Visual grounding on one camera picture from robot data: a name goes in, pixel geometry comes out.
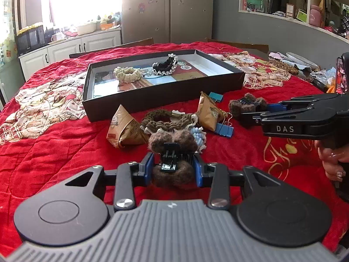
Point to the white mug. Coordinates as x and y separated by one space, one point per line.
56 37

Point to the black cardboard box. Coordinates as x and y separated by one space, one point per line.
163 109

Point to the cream crochet scrunchie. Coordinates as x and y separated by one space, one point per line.
126 74

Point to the black white-lace scrunchie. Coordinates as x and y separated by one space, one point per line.
163 67

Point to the olive brown scrunchie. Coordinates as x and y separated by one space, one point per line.
163 122

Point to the person's right hand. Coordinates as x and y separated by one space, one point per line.
330 158

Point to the white plastic tub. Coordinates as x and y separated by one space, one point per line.
86 28

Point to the brown fuzzy claw clip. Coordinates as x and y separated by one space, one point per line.
235 106
163 139

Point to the small photo frame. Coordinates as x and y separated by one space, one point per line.
290 10

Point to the black microwave oven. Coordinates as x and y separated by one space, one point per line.
30 39

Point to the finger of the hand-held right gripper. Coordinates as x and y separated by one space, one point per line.
272 113
289 103

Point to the light blue crochet scrunchie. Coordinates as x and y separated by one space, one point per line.
197 136

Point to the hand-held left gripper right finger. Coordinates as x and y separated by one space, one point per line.
197 172

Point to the white plate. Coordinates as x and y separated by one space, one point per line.
301 58

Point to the brown triangular snack packet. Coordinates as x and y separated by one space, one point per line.
210 114
125 131

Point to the white kitchen cabinet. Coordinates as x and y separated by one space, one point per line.
68 46

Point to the silver refrigerator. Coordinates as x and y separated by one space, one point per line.
166 8

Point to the red printed blanket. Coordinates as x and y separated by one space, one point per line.
68 147

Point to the blue binder clip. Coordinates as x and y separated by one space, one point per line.
225 129
216 97

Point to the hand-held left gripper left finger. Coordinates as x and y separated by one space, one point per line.
148 165

